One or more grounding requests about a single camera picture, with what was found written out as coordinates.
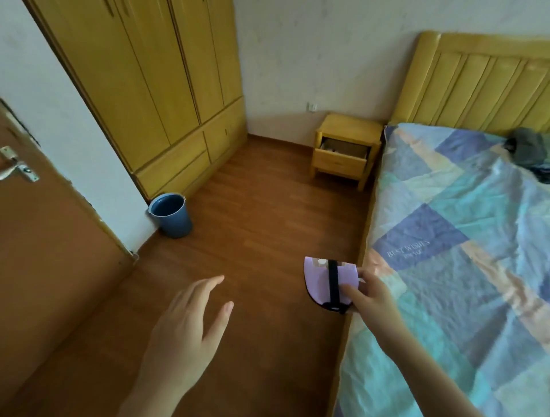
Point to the brown wooden door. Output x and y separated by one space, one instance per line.
47 266

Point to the dark checked cloth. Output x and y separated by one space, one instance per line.
543 175

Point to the person's left forearm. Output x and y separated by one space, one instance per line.
150 401

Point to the wooden nightstand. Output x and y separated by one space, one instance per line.
350 126

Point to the yellow padded headboard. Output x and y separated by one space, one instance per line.
472 86

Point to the person's right forearm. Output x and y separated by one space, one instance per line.
429 378

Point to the patchwork bed sheet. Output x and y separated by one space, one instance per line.
472 257

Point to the green grey pillow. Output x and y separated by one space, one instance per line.
526 146

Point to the person's right hand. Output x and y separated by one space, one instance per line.
378 309

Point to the blue waste bin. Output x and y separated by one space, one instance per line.
174 221

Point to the white wall socket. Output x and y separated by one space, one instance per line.
312 106

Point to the yellow wooden wardrobe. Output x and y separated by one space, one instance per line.
129 77

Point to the purple sleep mask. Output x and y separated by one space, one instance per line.
318 279

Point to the person's left hand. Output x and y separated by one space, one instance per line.
180 343

